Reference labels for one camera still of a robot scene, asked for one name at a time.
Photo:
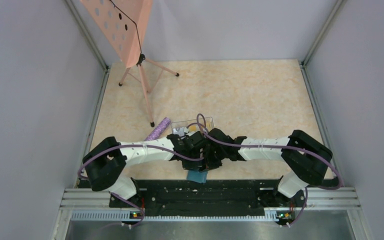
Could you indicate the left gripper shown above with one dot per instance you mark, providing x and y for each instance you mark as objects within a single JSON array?
[{"x": 192, "y": 166}]

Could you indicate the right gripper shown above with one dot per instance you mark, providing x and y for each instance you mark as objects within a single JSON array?
[{"x": 209, "y": 163}]

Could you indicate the blue leather card holder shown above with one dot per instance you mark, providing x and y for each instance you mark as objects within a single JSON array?
[{"x": 197, "y": 176}]

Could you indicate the silver credit card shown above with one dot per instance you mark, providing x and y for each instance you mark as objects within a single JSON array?
[{"x": 181, "y": 131}]

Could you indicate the clear plastic card box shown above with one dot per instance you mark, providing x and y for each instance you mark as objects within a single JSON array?
[{"x": 184, "y": 123}]

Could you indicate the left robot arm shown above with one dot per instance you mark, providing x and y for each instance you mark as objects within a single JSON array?
[{"x": 105, "y": 163}]

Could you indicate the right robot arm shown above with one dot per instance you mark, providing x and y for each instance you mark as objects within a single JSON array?
[{"x": 307, "y": 158}]

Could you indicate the purple glitter microphone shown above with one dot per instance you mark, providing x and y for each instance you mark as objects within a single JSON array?
[{"x": 158, "y": 130}]

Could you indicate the pink music stand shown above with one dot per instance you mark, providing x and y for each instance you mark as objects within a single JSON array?
[{"x": 124, "y": 24}]

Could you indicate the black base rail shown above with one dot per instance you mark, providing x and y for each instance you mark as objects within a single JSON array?
[{"x": 220, "y": 199}]

